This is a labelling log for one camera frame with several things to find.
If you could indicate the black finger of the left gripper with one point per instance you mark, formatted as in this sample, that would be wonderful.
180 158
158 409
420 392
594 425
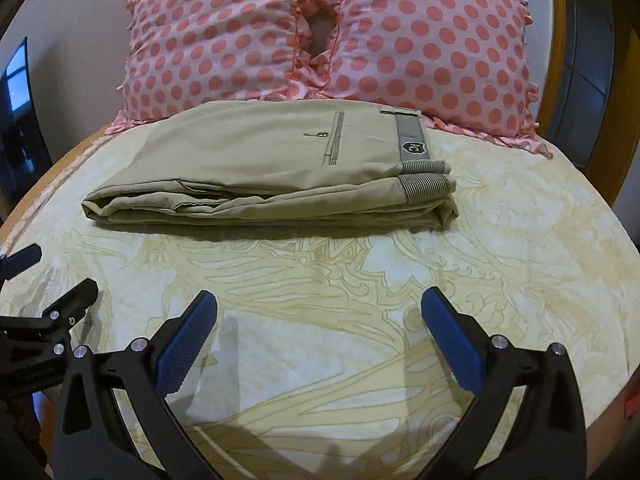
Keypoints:
35 351
17 263

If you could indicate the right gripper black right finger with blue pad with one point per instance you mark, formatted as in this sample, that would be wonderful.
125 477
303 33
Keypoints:
526 419

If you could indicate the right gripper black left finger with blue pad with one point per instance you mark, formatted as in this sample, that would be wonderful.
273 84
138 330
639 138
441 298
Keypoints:
113 420

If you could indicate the khaki pant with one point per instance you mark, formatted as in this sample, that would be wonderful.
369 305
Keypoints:
301 163

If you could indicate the dark television screen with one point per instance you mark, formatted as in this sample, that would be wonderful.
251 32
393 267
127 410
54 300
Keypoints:
25 157

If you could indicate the cream patterned bedspread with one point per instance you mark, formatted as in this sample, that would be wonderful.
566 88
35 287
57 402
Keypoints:
320 366

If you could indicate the pink polka dot pillow left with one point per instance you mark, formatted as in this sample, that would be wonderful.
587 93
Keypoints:
183 53

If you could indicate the pink polka dot pillow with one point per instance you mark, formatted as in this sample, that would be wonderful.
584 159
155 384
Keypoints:
183 53
461 63

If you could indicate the pink polka dot pillow right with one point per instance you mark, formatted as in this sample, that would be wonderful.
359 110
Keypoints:
461 63

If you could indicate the wooden headboard frame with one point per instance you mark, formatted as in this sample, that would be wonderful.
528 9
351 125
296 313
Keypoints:
590 102

